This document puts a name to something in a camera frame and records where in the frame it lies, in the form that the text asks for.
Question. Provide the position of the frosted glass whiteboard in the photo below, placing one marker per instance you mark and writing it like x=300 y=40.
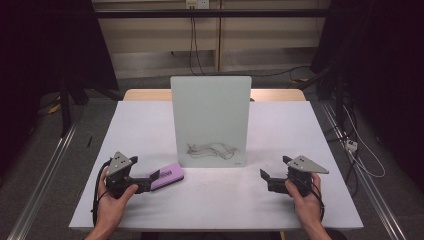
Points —
x=211 y=116

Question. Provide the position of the white power strip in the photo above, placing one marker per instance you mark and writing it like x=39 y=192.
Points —
x=351 y=145

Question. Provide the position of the black horizontal bar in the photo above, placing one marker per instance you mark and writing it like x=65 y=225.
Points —
x=213 y=13

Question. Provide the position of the person's left hand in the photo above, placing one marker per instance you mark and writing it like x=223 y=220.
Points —
x=110 y=208

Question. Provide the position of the person's right hand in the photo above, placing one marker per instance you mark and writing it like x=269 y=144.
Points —
x=308 y=208

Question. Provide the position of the white wall socket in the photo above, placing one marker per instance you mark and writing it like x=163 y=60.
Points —
x=197 y=4

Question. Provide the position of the wooden table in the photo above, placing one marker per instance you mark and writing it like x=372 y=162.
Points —
x=146 y=95

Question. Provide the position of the metal floor rail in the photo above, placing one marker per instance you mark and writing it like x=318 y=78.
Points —
x=43 y=180
x=363 y=176

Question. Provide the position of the purple whiteboard eraser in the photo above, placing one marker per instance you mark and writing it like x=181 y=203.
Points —
x=168 y=175

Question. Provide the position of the black stand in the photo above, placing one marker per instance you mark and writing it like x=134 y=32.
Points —
x=65 y=106

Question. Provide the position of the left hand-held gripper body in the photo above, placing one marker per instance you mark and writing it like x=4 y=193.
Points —
x=118 y=165

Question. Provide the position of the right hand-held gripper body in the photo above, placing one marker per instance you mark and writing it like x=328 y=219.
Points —
x=301 y=166

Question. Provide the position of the dark curtain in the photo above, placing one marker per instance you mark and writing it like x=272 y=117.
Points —
x=383 y=50
x=40 y=50

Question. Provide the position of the small black pen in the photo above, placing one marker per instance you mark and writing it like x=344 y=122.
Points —
x=89 y=141

